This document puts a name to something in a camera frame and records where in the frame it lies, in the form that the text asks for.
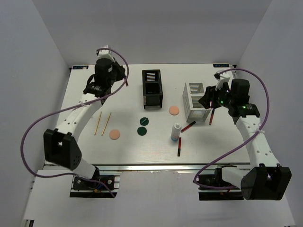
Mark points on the black slotted organizer box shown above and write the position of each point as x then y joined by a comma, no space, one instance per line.
152,88

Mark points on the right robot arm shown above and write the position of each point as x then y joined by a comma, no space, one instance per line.
266,179

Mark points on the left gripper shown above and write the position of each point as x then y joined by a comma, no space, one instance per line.
121,70

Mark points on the white lotion bottle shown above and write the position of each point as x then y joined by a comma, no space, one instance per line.
176,130

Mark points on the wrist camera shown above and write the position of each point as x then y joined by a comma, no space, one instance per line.
106,53
221,77

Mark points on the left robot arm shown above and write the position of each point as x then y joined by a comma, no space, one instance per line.
60,144

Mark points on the right wooden stick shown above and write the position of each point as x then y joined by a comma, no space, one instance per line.
106,123

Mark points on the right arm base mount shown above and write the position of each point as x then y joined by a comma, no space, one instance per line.
220,189

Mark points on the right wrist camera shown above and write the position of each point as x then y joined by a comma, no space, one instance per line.
221,77

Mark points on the left wooden stick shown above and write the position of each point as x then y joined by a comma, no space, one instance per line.
97,124

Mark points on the lower green round compact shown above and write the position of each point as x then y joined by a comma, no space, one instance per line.
141,131

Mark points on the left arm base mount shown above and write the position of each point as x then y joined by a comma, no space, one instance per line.
85,189

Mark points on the right peach makeup sponge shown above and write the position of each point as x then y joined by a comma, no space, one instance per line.
174,110

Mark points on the peach makeup sponge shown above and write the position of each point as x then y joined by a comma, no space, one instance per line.
174,110
114,134

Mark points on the wooden stick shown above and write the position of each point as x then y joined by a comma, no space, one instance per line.
97,124
106,123

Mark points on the blue table sticker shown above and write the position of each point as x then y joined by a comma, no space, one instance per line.
80,67
221,65

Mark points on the right blue table sticker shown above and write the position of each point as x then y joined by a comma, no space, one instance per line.
221,65

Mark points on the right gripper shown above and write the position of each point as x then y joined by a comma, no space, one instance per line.
209,95

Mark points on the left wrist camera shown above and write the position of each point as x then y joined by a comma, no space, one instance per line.
106,53

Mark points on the left blue table sticker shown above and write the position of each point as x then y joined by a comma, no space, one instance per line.
80,67

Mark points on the white slotted organizer box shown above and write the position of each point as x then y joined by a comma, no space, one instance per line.
194,111

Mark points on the left peach makeup sponge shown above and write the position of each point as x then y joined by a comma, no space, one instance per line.
114,134

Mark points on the red lip gloss tube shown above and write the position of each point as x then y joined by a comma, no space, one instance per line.
188,126
179,146
211,117

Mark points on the upper green round compact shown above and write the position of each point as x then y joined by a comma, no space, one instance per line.
144,121

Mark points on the green round compact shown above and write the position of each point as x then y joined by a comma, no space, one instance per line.
141,131
144,121

